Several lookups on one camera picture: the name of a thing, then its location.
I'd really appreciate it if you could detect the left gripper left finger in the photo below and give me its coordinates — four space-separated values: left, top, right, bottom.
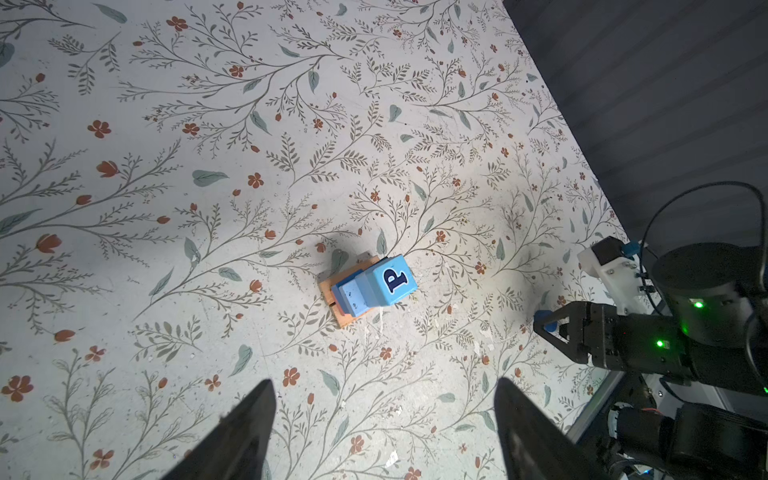
164 379 277 480

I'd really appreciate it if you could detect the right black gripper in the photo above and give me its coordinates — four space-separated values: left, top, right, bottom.
534 301 695 382

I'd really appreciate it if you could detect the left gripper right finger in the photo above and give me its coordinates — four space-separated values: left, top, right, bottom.
494 377 608 479

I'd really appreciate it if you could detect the natural wood block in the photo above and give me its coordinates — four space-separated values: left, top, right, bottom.
318 255 380 318
330 303 360 328

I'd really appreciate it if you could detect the light blue rectangular block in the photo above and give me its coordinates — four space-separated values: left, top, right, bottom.
331 271 375 317

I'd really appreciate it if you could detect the teal letter cube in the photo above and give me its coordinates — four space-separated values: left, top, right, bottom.
364 255 418 307

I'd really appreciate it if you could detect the light blue cube block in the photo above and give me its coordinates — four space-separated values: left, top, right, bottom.
339 270 384 317

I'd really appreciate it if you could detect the dark blue cylinder block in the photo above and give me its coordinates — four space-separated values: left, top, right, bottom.
533 310 558 333

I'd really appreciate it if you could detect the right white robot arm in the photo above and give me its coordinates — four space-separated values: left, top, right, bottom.
533 238 767 479

